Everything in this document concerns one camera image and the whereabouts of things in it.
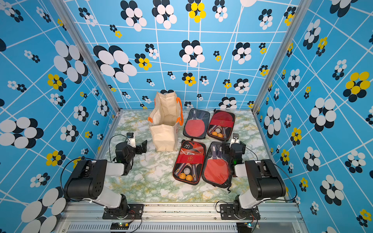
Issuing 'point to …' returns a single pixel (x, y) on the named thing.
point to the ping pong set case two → (221, 124)
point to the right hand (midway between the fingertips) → (236, 140)
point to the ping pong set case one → (196, 124)
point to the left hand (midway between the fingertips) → (141, 139)
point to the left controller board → (120, 225)
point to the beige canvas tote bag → (167, 112)
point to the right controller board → (244, 227)
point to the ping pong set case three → (189, 162)
